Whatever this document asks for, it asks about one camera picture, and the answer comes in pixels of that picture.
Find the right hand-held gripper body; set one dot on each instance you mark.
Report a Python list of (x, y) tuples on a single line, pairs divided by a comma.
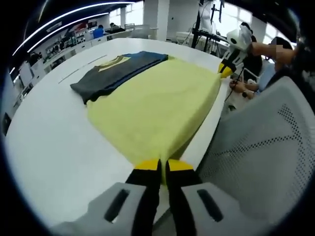
[(237, 40)]

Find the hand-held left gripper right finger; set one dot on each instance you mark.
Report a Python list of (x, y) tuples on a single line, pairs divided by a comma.
[(182, 196)]

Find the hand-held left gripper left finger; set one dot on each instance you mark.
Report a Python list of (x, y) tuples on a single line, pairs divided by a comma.
[(145, 196)]

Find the yellow blue grey garment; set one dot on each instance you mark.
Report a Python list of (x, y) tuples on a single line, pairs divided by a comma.
[(152, 103)]

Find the person's right hand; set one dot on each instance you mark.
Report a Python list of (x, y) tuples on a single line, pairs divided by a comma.
[(256, 48)]

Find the white mesh office chair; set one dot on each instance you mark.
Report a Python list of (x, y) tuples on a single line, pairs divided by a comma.
[(258, 137)]

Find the white counter with drawers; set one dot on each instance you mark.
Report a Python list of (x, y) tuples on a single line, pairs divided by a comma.
[(81, 48)]

